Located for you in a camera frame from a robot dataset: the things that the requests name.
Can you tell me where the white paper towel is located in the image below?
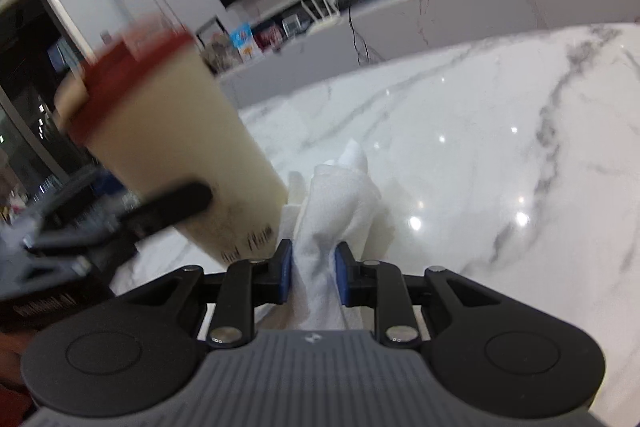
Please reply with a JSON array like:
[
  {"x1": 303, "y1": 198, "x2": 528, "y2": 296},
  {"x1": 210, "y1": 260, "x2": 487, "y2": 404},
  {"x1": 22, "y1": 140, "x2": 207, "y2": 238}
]
[{"x1": 111, "y1": 140, "x2": 381, "y2": 331}]

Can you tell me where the cream cup with red lid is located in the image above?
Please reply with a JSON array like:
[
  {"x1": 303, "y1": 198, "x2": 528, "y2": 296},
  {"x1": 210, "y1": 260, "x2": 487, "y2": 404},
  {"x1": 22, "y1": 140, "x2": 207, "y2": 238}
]
[{"x1": 54, "y1": 14, "x2": 288, "y2": 265}]

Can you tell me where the blue snack bag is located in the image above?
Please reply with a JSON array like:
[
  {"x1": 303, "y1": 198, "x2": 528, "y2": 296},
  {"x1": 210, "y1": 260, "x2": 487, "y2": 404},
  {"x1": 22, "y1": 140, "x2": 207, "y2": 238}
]
[{"x1": 230, "y1": 23, "x2": 262, "y2": 62}]

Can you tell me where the white wifi router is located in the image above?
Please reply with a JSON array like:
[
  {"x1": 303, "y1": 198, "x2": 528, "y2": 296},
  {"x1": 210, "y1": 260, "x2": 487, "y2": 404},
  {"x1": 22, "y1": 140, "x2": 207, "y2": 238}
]
[{"x1": 300, "y1": 0, "x2": 341, "y2": 25}]

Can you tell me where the white marble tv console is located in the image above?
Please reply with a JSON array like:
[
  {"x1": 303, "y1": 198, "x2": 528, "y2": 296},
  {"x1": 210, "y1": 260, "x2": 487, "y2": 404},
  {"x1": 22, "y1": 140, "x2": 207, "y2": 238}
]
[{"x1": 218, "y1": 0, "x2": 639, "y2": 108}]

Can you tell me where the black power cable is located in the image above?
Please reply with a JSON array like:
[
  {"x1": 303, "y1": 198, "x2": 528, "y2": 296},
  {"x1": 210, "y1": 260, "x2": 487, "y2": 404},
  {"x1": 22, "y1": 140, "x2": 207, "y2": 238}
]
[{"x1": 345, "y1": 0, "x2": 384, "y2": 67}]

